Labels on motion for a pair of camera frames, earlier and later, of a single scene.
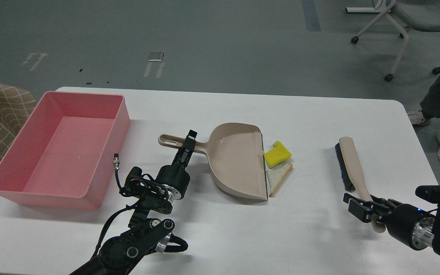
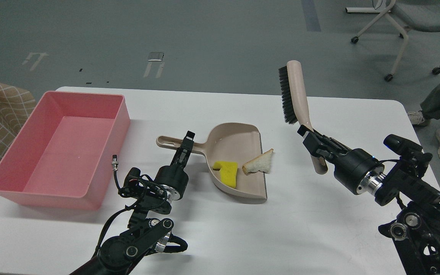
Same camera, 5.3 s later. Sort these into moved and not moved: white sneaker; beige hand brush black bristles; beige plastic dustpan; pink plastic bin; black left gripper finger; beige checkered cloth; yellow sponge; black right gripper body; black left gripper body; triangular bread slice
Moved: triangular bread slice; yellow sponge; beige hand brush black bristles; black right gripper body
Not moved: black left gripper finger; black left gripper body; pink plastic bin; white sneaker; beige checkered cloth; beige plastic dustpan
